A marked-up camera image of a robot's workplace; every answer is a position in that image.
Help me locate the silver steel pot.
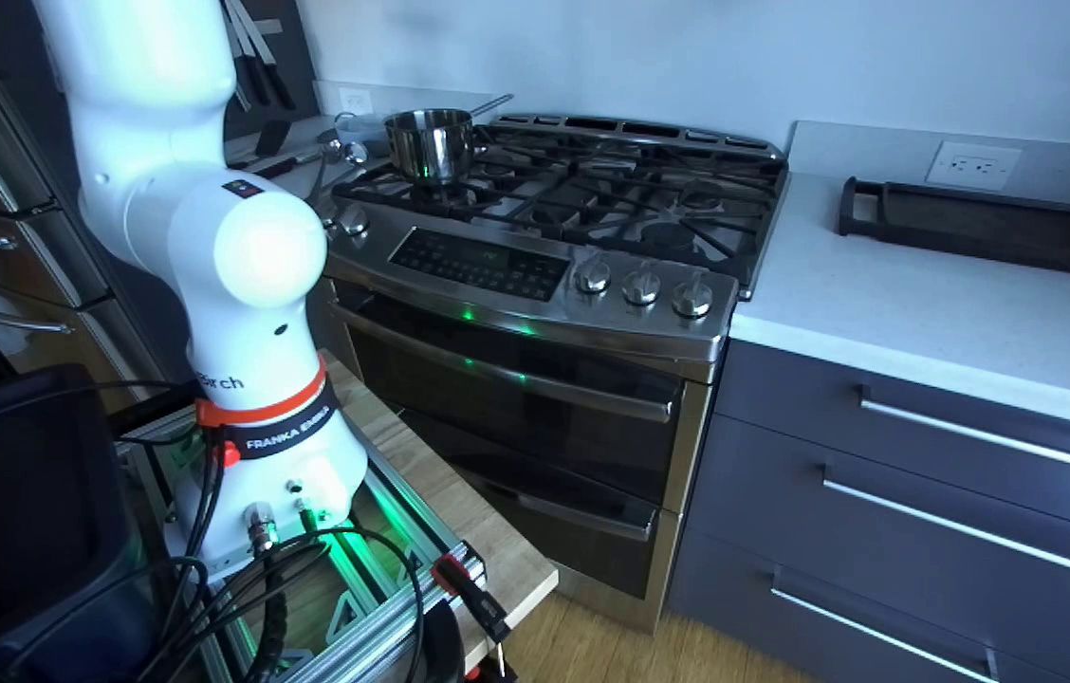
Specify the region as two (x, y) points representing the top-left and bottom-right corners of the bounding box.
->
(381, 90), (518, 192)

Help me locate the stainless steel gas range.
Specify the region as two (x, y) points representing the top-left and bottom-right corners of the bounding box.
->
(304, 112), (792, 639)

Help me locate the black cast iron grate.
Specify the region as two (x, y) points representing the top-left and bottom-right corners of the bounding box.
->
(333, 116), (789, 291)

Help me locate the wooden mounting board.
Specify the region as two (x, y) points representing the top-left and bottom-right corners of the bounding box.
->
(318, 356), (561, 676)

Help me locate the red and black clamp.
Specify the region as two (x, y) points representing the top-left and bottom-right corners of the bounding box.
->
(432, 552), (522, 683)

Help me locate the black rectangular tray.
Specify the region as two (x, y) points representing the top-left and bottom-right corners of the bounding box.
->
(834, 174), (1070, 290)

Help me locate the black bin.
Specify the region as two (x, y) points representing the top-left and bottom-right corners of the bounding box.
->
(0, 365), (169, 683)

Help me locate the long steel oven door handle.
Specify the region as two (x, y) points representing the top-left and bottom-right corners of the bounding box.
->
(340, 303), (680, 431)

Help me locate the short steel oven drawer handle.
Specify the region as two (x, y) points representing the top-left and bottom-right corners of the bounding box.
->
(465, 469), (667, 543)

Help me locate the thin black looped cable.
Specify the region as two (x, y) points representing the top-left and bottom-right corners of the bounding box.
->
(274, 525), (432, 683)

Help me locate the aluminium profile frame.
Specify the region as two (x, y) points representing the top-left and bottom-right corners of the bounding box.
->
(180, 469), (494, 683)

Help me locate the black cable bundle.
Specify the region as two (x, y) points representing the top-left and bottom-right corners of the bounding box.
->
(112, 375), (235, 683)

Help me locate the thick black base cable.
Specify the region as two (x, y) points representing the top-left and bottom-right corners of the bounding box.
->
(243, 504), (299, 683)

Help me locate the dark wall knife rack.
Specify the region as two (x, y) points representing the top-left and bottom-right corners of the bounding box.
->
(221, 0), (324, 145)

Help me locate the silver drawer handle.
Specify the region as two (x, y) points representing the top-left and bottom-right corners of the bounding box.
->
(857, 396), (1070, 489)
(816, 474), (1070, 594)
(766, 580), (1007, 683)

